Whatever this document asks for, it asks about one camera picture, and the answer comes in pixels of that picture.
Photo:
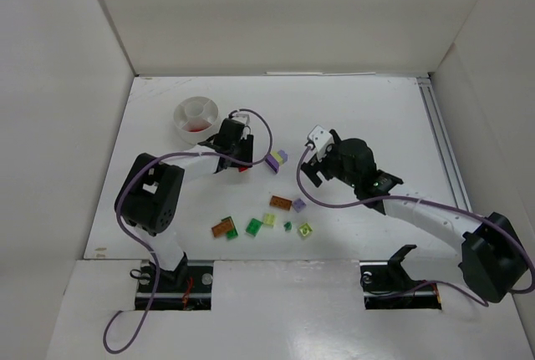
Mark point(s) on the light purple lego brick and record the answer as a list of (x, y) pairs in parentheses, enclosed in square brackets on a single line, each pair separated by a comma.
[(298, 205)]

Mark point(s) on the white round divided container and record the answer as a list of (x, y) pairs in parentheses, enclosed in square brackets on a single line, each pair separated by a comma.
[(197, 110)]

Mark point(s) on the green lego brick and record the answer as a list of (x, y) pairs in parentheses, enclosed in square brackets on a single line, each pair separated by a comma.
[(253, 227)]

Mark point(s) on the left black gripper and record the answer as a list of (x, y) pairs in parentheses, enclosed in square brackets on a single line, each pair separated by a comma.
[(244, 153)]

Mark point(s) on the aluminium rail right edge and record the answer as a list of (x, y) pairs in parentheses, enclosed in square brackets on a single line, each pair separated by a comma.
[(443, 144)]

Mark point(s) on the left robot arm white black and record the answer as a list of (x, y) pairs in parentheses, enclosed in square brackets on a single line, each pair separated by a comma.
[(149, 196)]

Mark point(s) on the lime transparent lego brick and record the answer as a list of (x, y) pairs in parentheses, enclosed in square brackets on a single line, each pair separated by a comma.
[(305, 230)]

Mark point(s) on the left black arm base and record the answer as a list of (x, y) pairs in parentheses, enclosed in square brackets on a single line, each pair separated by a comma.
[(192, 294)]

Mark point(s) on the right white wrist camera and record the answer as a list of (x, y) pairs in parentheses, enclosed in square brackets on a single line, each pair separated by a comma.
[(319, 140)]

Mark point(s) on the orange lego brick left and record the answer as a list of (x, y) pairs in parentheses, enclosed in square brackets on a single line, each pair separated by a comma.
[(222, 228)]

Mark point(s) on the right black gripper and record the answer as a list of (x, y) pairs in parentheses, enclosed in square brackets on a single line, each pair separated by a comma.
[(315, 165)]

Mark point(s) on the pale yellow lego brick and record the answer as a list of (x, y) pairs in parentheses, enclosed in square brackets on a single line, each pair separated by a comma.
[(269, 219)]

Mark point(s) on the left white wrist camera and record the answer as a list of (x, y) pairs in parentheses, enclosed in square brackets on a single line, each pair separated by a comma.
[(241, 117)]

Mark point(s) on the green lego under orange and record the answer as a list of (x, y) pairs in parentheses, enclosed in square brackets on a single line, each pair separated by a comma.
[(231, 234)]

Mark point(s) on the orange lego brick right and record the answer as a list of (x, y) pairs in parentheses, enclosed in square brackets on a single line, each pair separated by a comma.
[(280, 203)]

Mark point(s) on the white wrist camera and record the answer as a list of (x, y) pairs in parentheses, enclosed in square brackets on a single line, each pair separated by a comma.
[(241, 117), (319, 140)]

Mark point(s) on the purple and yellow lego stack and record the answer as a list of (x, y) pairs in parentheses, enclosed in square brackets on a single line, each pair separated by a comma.
[(275, 160)]

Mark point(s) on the small dark green lego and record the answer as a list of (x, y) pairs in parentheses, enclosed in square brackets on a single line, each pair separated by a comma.
[(288, 226)]

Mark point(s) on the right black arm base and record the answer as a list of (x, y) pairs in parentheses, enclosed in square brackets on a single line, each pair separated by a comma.
[(387, 286)]

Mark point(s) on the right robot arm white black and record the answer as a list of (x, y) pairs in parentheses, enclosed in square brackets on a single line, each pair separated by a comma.
[(493, 259)]

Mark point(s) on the orange lego brick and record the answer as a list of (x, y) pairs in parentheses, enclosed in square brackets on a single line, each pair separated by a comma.
[(222, 228), (280, 203)]

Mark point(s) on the small red lego piece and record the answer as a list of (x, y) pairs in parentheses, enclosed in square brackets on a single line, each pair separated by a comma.
[(196, 128)]

